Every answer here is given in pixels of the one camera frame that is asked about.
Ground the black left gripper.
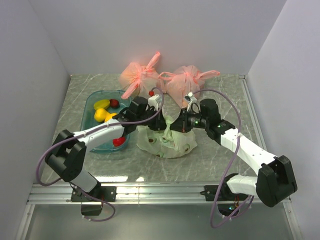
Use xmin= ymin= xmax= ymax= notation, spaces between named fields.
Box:
xmin=136 ymin=107 xmax=170 ymax=131

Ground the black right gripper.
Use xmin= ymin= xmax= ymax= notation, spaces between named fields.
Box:
xmin=168 ymin=107 xmax=209 ymax=133

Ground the light green plastic bag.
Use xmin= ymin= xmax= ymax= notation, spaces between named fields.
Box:
xmin=136 ymin=116 xmax=198 ymax=159

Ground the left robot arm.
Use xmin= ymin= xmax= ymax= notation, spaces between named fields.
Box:
xmin=44 ymin=94 xmax=166 ymax=201

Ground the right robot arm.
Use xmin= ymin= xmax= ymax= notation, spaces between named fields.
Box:
xmin=170 ymin=96 xmax=298 ymax=207

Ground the right pink tied bag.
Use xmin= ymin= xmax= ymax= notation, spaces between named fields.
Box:
xmin=158 ymin=65 xmax=220 ymax=109

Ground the pink tied bag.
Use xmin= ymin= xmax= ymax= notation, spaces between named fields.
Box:
xmin=158 ymin=65 xmax=220 ymax=109
xmin=118 ymin=51 xmax=165 ymax=99

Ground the dark red fake fig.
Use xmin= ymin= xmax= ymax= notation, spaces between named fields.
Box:
xmin=109 ymin=99 xmax=120 ymax=109

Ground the left pink tied bag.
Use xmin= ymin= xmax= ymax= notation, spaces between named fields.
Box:
xmin=118 ymin=51 xmax=165 ymax=99

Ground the yellow fake starfruit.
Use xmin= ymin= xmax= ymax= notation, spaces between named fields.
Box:
xmin=93 ymin=99 xmax=110 ymax=110

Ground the teal plastic basket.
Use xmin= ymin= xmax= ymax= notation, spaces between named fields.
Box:
xmin=80 ymin=90 xmax=132 ymax=154

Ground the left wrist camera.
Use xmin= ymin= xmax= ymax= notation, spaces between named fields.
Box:
xmin=148 ymin=90 xmax=163 ymax=111

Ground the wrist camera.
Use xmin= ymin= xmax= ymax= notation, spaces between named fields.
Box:
xmin=148 ymin=90 xmax=163 ymax=111
xmin=184 ymin=92 xmax=197 ymax=112

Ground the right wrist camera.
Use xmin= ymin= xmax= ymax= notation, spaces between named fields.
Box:
xmin=184 ymin=92 xmax=197 ymax=112

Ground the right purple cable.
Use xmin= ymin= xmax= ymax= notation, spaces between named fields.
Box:
xmin=191 ymin=89 xmax=255 ymax=229

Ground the purple cable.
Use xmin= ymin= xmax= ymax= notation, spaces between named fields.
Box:
xmin=191 ymin=89 xmax=255 ymax=229
xmin=36 ymin=86 xmax=165 ymax=222

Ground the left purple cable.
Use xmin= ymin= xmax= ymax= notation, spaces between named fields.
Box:
xmin=36 ymin=86 xmax=165 ymax=222

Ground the aluminium mounting rail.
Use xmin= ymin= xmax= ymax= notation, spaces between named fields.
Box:
xmin=16 ymin=182 xmax=303 ymax=240

